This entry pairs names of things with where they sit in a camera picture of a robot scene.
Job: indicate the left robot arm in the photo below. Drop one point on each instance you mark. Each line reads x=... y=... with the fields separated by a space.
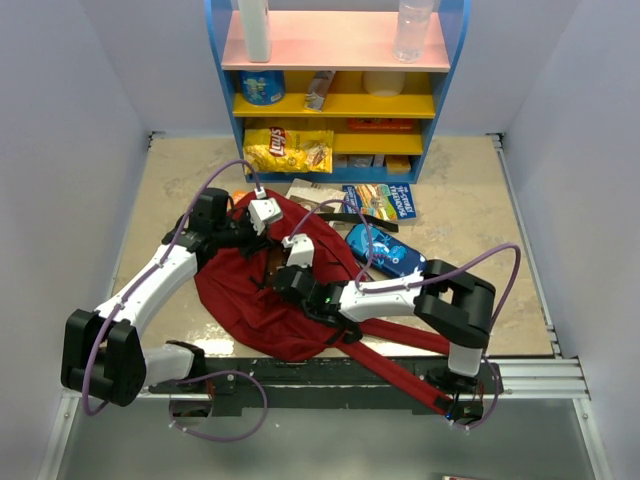
x=102 y=353

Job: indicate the red flat snack box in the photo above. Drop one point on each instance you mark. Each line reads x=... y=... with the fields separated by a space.
x=381 y=124

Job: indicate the yellow small box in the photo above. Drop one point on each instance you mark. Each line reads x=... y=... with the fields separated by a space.
x=398 y=164

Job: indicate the white small carton boxes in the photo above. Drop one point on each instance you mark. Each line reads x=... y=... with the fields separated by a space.
x=358 y=160

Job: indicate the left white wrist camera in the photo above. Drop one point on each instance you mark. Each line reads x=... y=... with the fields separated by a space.
x=263 y=211

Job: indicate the brown wrapped snack bar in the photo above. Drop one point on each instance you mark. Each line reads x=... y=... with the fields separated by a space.
x=318 y=90

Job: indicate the white tall bottle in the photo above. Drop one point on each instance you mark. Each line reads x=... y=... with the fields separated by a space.
x=255 y=22

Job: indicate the yellow Lays chips bag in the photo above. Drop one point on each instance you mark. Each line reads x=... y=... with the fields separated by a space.
x=283 y=150

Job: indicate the blue snack canister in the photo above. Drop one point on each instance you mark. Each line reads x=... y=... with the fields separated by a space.
x=262 y=88

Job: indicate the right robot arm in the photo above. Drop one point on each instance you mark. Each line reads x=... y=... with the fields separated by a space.
x=456 y=304

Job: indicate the cream white jar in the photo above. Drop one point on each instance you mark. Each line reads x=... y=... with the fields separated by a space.
x=383 y=83

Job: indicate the red backpack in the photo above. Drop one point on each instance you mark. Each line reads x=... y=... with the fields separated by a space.
x=257 y=317

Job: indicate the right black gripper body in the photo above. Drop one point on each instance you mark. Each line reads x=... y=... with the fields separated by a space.
x=307 y=271

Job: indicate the clear plastic water bottle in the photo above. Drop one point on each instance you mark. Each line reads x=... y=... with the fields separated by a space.
x=412 y=25

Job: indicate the brown leather wallet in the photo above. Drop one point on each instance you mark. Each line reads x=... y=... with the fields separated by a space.
x=276 y=258

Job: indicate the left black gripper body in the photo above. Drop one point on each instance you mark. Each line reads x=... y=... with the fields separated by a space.
x=240 y=235

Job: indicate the blue shelf unit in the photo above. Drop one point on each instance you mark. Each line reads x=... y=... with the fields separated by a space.
x=349 y=43

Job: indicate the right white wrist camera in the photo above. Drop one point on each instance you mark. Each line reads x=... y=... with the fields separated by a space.
x=300 y=249

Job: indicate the white coffee cover book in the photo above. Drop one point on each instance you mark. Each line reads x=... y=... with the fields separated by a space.
x=310 y=195

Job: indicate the blue pencil case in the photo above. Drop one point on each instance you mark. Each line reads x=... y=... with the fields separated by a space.
x=391 y=257

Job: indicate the blue Treehouse book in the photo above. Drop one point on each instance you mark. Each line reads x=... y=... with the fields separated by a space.
x=390 y=202

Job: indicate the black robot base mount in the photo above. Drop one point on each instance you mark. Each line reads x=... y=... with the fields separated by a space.
x=320 y=383

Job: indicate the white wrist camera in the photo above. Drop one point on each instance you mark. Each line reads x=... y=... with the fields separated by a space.
x=263 y=211
x=300 y=249

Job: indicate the orange Treehouse book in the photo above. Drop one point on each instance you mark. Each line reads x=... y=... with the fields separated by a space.
x=237 y=196

